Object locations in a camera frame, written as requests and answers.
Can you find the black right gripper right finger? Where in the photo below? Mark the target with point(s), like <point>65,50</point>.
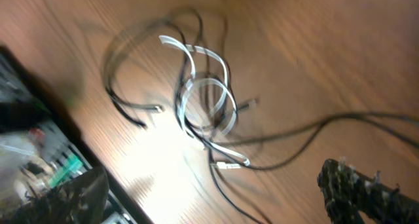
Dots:
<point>347,193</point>

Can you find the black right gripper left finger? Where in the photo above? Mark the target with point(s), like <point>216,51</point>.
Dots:
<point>79,200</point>

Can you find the green rail clamp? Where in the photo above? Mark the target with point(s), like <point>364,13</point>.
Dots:
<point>73,165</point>

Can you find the black aluminium mounting rail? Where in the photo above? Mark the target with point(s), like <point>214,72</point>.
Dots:
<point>62,138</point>

